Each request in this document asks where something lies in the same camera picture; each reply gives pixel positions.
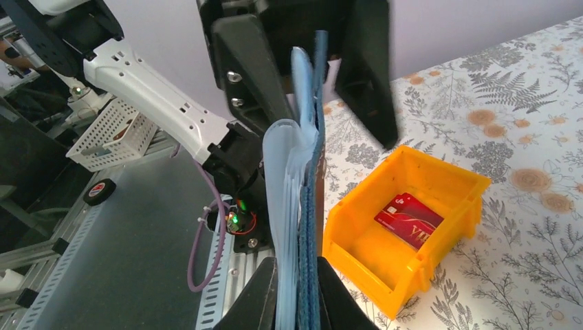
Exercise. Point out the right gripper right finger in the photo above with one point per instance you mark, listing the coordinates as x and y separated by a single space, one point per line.
338 310

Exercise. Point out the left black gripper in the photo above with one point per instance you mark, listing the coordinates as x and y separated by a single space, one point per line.
249 44

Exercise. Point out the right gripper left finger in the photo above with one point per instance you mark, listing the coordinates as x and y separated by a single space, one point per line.
255 306

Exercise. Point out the blue card holder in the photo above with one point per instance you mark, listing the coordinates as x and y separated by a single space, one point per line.
292 149

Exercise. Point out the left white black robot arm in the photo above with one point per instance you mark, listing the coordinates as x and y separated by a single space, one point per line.
83 40

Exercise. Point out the red VIP card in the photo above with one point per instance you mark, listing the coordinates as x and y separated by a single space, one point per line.
409 219

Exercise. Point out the near orange bin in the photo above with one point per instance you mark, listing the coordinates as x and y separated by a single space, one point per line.
382 266

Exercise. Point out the white perforated basket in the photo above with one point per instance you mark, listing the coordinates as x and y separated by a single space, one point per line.
118 135

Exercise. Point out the floral table mat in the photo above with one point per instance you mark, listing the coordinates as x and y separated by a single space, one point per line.
512 113

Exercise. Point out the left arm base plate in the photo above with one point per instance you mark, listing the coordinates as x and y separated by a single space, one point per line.
246 231

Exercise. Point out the aluminium rail frame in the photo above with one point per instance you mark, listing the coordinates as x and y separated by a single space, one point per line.
123 264

